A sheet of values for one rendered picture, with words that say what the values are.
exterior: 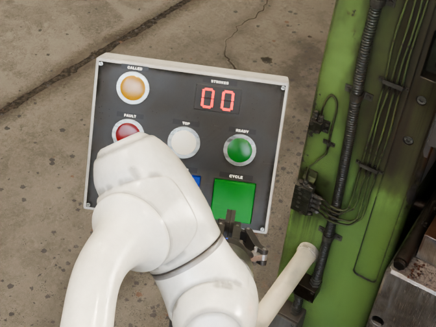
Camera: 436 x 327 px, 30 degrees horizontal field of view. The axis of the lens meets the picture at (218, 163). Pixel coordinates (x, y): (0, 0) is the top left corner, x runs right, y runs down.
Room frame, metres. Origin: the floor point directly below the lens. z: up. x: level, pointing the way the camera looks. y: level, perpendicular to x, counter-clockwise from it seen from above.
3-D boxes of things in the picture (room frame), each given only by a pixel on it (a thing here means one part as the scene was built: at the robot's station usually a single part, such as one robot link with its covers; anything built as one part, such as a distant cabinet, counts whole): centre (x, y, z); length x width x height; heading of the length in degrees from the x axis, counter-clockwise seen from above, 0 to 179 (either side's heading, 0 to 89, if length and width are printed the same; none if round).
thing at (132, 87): (1.10, 0.16, 1.16); 0.05 x 0.03 x 0.04; 63
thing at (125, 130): (1.06, 0.16, 1.09); 0.05 x 0.03 x 0.04; 63
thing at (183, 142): (1.05, 0.06, 1.09); 0.05 x 0.03 x 0.04; 63
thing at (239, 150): (1.05, -0.04, 1.09); 0.05 x 0.03 x 0.04; 63
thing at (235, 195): (1.00, -0.03, 1.01); 0.07 x 0.05 x 0.07; 88
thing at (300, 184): (1.23, -0.20, 0.80); 0.06 x 0.03 x 0.14; 63
